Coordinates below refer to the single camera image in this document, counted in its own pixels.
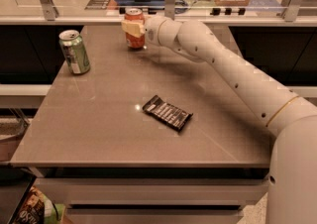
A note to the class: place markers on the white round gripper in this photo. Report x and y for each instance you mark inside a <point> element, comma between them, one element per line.
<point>152,32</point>

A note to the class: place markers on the orange coke can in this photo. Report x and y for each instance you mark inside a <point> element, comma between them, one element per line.
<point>134,14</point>

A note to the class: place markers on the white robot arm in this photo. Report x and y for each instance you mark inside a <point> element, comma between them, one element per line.
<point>292,183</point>

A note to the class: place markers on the green soda can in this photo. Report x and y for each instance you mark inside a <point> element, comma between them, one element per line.
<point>74,51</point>

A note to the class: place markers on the black snack bar wrapper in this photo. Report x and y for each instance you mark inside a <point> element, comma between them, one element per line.
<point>172,116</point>

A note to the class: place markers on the grey table drawer cabinet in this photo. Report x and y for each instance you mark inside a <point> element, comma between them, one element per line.
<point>153,200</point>

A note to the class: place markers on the black bin lower left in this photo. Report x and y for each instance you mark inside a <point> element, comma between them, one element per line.
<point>14,187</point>

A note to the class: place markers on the chip bag on floor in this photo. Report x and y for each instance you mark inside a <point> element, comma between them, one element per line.
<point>35,208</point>

